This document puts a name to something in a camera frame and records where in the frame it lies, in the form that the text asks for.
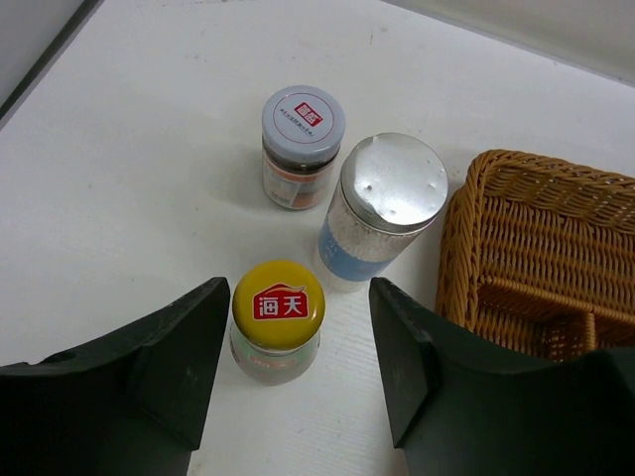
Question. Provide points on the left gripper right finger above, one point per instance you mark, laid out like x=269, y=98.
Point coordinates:
x=460, y=405

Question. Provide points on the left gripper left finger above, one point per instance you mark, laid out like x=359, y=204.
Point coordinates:
x=131, y=402

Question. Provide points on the red sauce bottle yellow cap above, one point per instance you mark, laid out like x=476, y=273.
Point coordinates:
x=277, y=312

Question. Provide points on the blue label jar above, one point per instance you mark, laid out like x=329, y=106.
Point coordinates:
x=391, y=187

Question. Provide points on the brown wicker divided tray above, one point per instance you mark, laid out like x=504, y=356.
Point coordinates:
x=537, y=256

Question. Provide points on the dark paste jar left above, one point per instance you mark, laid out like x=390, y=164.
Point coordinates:
x=302, y=128

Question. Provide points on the left aluminium table rail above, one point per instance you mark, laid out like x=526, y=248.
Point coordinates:
x=34, y=34

